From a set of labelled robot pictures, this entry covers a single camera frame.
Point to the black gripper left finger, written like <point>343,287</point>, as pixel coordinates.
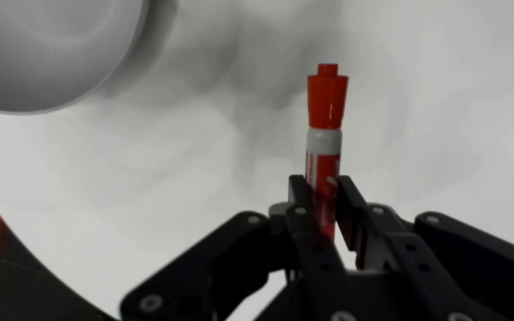
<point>303,237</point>

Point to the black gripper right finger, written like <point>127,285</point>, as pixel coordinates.
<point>400,249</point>

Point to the red and white marker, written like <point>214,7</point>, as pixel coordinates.
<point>326,118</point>

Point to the grey round bowl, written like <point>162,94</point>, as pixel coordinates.
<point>43,53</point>

